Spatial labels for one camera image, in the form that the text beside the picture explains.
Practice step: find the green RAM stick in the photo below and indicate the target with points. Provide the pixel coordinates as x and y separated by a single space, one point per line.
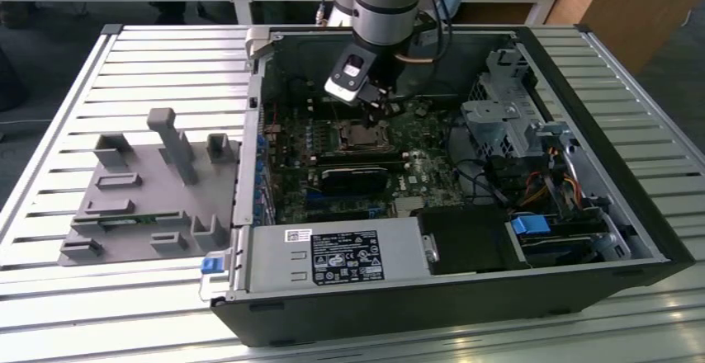
146 218

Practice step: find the silver chipset heatsink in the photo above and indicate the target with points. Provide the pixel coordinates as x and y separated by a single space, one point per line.
409 207

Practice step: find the grey power supply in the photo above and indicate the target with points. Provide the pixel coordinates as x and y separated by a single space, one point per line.
275 255

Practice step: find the black plastic shroud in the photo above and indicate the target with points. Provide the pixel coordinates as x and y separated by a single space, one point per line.
467 239

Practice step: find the grey parts rack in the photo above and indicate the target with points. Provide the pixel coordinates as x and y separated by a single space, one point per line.
148 181

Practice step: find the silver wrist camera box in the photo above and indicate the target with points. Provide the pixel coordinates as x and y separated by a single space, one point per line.
347 78

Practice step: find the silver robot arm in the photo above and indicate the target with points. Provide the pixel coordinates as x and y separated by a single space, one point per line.
385 8

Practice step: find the blue disk carrier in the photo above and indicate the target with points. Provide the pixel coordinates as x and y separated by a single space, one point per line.
530 226

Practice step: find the CPU socket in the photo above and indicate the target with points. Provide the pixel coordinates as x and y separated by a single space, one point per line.
342 147

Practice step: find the blue case latch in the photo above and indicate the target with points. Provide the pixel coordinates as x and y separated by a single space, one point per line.
211 265

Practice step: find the wooden cabinet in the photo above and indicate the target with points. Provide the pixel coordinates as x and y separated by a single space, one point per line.
633 8

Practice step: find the black graphics card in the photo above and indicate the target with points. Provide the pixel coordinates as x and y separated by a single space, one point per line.
352 179

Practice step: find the metal disk bay cage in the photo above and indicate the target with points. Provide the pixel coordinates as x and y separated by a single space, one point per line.
490 123

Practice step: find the green motherboard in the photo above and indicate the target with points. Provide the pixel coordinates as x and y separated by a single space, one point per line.
429 165

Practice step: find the black PC case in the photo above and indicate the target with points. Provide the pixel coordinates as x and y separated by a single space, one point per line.
385 321

